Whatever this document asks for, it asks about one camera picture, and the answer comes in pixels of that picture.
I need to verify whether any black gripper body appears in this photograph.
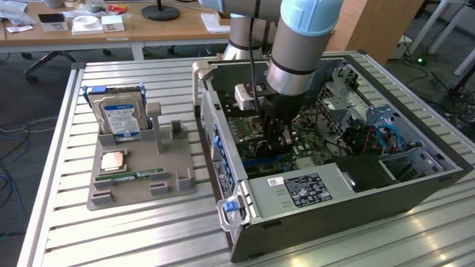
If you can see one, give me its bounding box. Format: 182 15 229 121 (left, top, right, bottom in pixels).
258 93 306 125

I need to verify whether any CPU socket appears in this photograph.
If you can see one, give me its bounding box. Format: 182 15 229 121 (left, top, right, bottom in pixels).
249 115 266 132

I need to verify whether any green motherboard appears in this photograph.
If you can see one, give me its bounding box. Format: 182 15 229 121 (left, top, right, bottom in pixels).
218 94 334 180

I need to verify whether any blue expansion slot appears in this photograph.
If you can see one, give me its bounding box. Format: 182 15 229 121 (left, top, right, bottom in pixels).
241 157 278 168

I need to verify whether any perforated metal drive cage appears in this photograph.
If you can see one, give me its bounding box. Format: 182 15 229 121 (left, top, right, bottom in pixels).
314 66 372 140

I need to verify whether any grey power supply unit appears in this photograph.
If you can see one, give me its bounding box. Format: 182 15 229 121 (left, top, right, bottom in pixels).
246 162 353 219

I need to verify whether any open dark PC case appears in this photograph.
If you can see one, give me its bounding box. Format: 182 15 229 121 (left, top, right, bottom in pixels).
192 54 475 264

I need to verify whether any white paper stack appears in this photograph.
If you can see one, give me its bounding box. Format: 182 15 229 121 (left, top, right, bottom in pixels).
201 12 233 34

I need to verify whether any grey plastic parts rack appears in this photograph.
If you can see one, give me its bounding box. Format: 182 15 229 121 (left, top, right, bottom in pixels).
86 102 197 211

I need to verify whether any grey metal disk bay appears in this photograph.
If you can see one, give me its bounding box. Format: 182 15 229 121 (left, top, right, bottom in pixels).
377 146 445 183

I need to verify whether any wooden cabinet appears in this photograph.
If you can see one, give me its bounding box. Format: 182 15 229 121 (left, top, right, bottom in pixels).
325 0 425 63

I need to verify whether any green RAM stick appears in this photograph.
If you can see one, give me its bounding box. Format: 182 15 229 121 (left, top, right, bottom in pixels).
94 167 166 182

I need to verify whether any hard disk with blue label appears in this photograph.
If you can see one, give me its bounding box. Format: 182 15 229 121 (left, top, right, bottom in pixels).
90 93 144 140

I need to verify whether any wooden desk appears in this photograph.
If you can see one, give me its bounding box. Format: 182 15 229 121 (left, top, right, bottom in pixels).
0 0 134 61
130 0 334 61

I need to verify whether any silver CPU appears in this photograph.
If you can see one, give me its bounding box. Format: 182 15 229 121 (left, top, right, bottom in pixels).
99 151 125 171

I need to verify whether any black round lamp base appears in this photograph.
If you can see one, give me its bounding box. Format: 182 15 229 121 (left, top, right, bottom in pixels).
141 0 181 22

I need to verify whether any blue disk caddy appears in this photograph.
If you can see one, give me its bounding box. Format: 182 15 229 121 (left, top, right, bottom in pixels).
81 82 153 140

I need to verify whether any white cube box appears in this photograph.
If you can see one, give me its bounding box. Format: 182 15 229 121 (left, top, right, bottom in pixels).
99 15 125 33

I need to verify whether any flat white box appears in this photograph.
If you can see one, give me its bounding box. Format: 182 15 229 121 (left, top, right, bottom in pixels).
70 21 103 36

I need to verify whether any white tape roll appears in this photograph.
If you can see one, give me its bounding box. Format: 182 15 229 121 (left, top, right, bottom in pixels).
73 15 97 26

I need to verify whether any black chair base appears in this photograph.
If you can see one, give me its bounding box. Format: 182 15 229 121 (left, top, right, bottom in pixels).
21 49 111 83

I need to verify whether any white box with black top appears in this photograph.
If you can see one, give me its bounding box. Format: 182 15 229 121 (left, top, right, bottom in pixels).
37 13 69 32

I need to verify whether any clear plastic bag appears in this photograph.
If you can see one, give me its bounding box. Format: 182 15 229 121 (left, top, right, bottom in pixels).
0 0 35 25

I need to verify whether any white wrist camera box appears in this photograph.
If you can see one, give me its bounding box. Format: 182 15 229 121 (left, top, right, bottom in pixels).
233 83 266 111

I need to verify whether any black camera cable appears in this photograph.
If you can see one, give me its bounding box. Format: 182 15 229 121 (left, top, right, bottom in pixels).
246 15 262 112

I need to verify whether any red wire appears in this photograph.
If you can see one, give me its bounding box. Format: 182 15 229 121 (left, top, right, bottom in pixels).
361 128 373 153

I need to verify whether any blue wire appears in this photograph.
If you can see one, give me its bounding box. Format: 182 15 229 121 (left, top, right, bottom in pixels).
374 124 405 154

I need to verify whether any white desk frame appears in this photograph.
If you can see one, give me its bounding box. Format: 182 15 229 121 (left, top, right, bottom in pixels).
406 0 475 76

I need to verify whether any blue floor cable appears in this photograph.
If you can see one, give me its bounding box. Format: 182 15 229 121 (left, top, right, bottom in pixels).
0 130 29 239

